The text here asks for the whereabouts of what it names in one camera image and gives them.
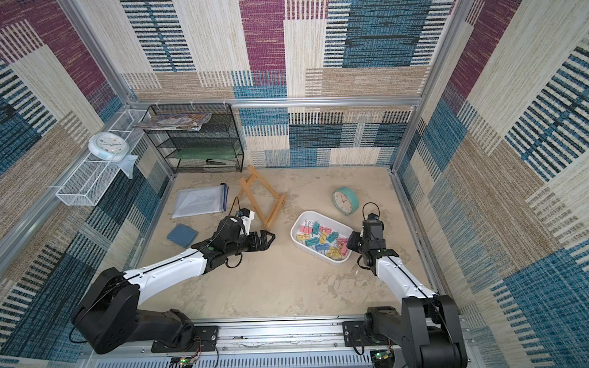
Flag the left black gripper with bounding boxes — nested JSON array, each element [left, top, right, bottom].
[[224, 228, 275, 257]]

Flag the white plastic storage box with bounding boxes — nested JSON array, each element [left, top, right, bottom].
[[291, 211, 353, 265]]

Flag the small wooden easel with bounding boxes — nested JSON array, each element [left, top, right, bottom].
[[237, 165, 288, 230]]

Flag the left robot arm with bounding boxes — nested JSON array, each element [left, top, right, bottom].
[[71, 216, 275, 354]]

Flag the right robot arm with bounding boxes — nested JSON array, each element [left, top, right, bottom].
[[348, 214, 468, 367]]

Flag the teal alarm clock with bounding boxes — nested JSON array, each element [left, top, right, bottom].
[[332, 186, 360, 216]]

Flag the clear zip document pouch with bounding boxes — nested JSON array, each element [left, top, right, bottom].
[[172, 183, 229, 219]]

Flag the blue square cloth pad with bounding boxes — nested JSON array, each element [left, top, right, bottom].
[[167, 224, 199, 248]]

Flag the magazine on shelf top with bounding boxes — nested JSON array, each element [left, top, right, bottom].
[[133, 113, 213, 131]]

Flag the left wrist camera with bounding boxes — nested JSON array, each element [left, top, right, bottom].
[[237, 208, 256, 236]]

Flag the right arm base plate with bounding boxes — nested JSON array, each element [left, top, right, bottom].
[[341, 320, 397, 348]]

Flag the black wire mesh shelf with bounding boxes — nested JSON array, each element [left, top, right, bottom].
[[140, 103, 245, 174]]

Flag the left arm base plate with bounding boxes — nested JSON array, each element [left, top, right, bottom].
[[151, 325, 219, 354]]

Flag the white round wall clock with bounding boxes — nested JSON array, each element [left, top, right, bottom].
[[88, 132, 130, 163]]

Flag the white wire wall basket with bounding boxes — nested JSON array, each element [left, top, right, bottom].
[[56, 110, 144, 206]]

